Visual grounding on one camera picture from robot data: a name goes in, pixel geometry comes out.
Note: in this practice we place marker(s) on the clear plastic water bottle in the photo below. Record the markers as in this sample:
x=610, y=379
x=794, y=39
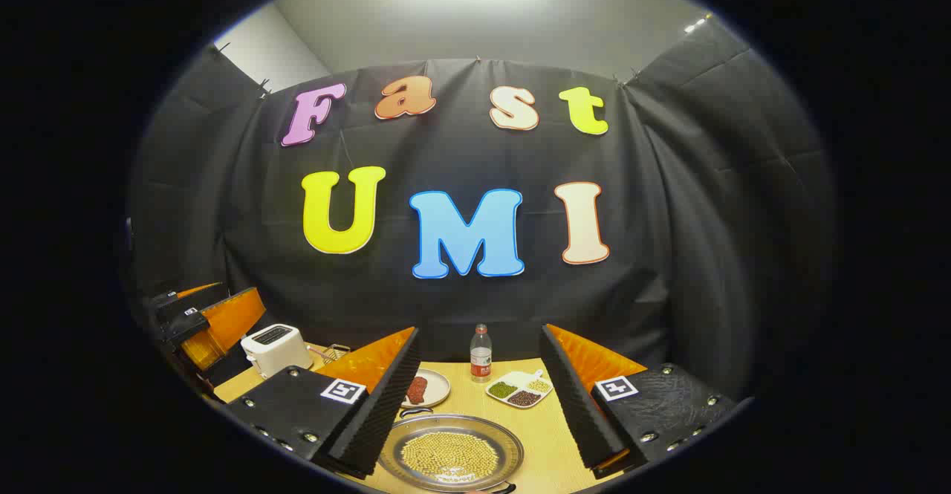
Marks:
x=481, y=356

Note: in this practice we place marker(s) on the raw red meat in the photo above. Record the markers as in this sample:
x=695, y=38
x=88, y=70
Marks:
x=417, y=390

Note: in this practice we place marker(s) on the pile of dark red beans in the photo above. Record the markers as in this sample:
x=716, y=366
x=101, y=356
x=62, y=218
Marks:
x=524, y=398

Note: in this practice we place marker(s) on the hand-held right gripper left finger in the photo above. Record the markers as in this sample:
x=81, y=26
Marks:
x=383, y=412

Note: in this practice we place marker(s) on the stainless steel pot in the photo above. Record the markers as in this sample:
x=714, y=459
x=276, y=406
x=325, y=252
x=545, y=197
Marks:
x=394, y=453

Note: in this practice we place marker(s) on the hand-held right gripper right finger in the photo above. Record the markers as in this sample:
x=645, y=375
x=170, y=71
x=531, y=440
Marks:
x=572, y=405

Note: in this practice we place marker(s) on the small pile of yellow beans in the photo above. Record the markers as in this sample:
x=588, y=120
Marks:
x=540, y=385

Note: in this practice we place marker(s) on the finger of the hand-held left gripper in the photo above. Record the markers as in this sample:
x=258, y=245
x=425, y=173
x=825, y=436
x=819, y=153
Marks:
x=174, y=302
x=186, y=324

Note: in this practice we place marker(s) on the pile of green mung beans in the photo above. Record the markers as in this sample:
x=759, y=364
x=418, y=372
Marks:
x=501, y=389

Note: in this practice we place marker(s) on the white toaster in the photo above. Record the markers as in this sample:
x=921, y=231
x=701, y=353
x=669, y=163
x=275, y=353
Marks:
x=275, y=349

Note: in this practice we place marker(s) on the white oval plate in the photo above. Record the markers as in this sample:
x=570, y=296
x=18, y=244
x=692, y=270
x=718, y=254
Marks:
x=440, y=386

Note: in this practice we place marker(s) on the pile of yellow soybeans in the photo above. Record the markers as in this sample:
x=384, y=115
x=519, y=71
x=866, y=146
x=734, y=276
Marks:
x=449, y=455

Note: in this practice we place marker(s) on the white divided tray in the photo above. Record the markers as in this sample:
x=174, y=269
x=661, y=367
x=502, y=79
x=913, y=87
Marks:
x=520, y=386

